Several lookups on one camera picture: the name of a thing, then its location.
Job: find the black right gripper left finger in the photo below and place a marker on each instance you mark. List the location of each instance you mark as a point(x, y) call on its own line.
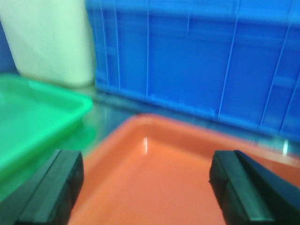
point(49, 195)

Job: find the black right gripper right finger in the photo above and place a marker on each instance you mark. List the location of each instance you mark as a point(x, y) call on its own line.
point(250, 194)

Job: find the blue plastic crate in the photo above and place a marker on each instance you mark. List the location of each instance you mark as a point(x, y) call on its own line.
point(232, 61)

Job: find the red plastic tray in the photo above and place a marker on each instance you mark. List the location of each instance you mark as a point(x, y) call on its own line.
point(153, 170)

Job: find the green plastic tray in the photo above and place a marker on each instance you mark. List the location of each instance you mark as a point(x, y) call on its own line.
point(33, 116)

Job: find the white cylindrical container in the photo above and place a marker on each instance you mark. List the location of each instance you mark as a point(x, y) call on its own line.
point(50, 40)

